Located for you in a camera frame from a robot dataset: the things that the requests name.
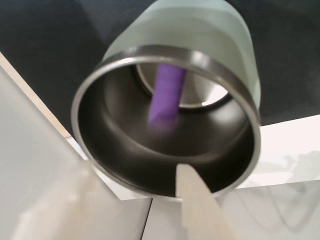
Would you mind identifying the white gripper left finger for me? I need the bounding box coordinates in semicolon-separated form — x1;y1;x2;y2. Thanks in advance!
17;159;141;240

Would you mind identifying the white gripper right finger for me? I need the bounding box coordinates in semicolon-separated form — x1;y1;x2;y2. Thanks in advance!
175;163;237;240

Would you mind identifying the purple pen grip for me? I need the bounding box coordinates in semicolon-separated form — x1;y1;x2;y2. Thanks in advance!
147;63;187;131

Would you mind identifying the pale green steel cup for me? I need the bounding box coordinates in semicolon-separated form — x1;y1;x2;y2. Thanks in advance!
70;0;262;203

